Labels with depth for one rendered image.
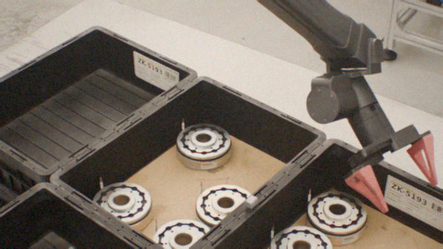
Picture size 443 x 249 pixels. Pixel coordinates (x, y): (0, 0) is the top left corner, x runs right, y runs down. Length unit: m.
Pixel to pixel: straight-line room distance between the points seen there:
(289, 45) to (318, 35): 2.24
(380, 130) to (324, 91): 0.12
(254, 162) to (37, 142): 0.43
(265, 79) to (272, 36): 1.51
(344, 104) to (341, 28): 0.11
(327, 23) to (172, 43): 0.97
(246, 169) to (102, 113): 0.34
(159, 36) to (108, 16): 0.18
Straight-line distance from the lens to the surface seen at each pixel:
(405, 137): 1.22
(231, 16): 3.58
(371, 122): 1.22
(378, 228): 1.38
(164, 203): 1.40
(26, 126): 1.62
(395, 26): 3.28
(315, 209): 1.36
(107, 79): 1.72
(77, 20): 2.20
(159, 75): 1.61
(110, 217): 1.25
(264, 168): 1.47
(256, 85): 1.91
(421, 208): 1.36
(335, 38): 1.16
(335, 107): 1.16
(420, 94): 3.18
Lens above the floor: 1.80
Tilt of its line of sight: 38 degrees down
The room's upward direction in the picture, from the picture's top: straight up
